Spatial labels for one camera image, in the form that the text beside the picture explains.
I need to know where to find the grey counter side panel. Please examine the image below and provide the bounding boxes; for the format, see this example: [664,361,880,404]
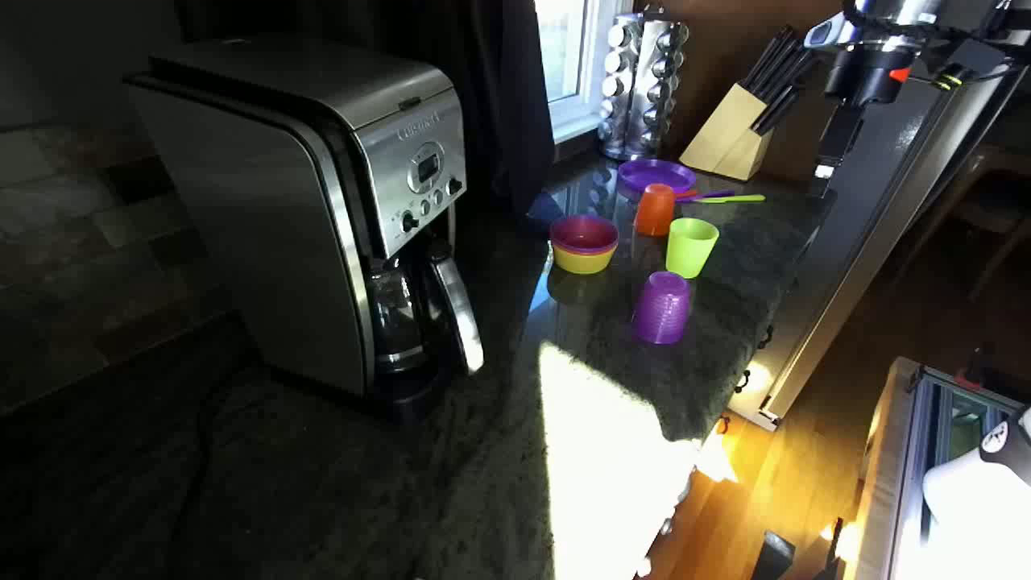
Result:
[725,43,1031,432]

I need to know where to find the stainless steel coffee maker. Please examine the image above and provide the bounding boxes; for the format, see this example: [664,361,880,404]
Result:
[123,29,489,422]

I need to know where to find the black handled knife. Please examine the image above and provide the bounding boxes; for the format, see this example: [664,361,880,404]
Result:
[751,64,823,139]
[745,29,807,102]

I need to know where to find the green plastic knife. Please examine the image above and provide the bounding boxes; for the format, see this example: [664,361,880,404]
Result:
[693,191,771,209]

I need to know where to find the green plastic cup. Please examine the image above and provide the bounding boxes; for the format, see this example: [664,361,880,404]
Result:
[664,215,723,285]

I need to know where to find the orange plastic cup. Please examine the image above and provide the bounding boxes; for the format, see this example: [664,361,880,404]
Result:
[633,180,679,243]

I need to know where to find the purple plastic plate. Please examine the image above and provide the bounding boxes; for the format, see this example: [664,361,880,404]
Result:
[615,155,704,203]

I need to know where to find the metal spice jar rack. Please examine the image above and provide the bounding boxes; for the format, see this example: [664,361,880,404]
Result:
[592,8,691,163]

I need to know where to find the wooden knife block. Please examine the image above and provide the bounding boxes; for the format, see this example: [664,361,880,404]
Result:
[678,81,774,186]

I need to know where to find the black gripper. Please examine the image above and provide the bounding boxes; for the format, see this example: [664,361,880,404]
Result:
[818,35,920,163]

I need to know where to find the yellow plastic bowl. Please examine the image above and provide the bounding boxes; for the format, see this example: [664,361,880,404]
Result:
[556,243,620,278]

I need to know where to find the purple plastic bowl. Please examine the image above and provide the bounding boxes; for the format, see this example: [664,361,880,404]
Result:
[548,212,621,258]

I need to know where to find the purple plastic cup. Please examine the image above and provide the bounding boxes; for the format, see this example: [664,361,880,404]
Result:
[630,267,696,349]

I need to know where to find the grey computer monitor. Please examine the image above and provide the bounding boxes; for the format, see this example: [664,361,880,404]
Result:
[851,354,1031,580]

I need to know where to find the glass coffee carafe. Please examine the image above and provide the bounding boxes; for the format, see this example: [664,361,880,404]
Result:
[369,243,489,417]

